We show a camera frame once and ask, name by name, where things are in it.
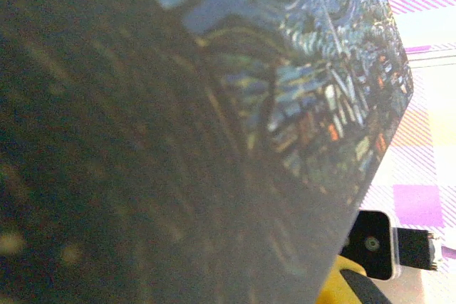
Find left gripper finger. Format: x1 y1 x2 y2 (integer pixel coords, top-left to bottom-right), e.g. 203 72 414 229
338 267 393 304

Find starry night tin box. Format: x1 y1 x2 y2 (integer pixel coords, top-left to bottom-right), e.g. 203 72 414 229
0 0 415 304

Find yellow plastic piece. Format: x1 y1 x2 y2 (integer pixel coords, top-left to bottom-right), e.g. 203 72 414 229
314 253 368 304

